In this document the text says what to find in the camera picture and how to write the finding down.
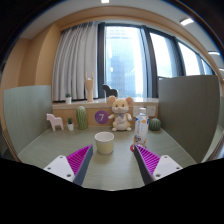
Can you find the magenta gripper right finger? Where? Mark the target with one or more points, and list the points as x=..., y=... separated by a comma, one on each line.
x=152, y=166

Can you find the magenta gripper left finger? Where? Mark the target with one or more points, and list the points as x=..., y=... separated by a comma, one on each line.
x=72, y=167

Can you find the clear plastic water bottle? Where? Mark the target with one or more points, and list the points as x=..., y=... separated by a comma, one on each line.
x=141, y=127

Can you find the red round coaster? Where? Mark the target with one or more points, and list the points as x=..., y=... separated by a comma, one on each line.
x=132, y=148

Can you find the cream yellow cup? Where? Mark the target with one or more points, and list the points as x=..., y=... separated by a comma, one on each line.
x=104, y=142

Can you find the small potted plant on desk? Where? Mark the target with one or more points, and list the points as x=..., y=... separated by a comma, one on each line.
x=70, y=124

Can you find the pink toy horse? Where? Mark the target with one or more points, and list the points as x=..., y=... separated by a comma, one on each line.
x=55, y=121

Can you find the tall green cactus ornament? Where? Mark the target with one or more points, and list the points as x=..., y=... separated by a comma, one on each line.
x=81, y=117

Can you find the purple number seven sign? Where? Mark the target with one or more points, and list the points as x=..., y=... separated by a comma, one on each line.
x=101, y=117

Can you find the plush hamster toy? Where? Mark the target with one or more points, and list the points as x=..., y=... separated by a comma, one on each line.
x=120, y=113

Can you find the right green desk partition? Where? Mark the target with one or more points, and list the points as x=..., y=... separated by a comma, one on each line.
x=189, y=110

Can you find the green desk partition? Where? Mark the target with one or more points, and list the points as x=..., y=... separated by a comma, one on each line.
x=25, y=110
x=189, y=110

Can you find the small potted plant on shelf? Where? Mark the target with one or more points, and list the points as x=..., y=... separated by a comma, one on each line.
x=68, y=98

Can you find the left green desk partition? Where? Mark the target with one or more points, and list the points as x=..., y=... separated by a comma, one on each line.
x=25, y=110

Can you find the black toy horse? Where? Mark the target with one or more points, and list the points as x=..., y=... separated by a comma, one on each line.
x=109, y=91

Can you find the wooden hand sculpture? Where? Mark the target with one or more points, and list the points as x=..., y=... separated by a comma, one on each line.
x=89, y=84

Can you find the grey white curtain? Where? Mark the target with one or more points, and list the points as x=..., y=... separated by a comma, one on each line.
x=76, y=56

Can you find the white wall socket right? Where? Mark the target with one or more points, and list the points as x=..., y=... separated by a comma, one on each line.
x=151, y=111

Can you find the white wall socket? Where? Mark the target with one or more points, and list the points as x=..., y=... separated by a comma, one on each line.
x=136, y=110
x=151, y=111

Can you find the white wall socket left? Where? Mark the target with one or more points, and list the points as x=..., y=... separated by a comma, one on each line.
x=136, y=110

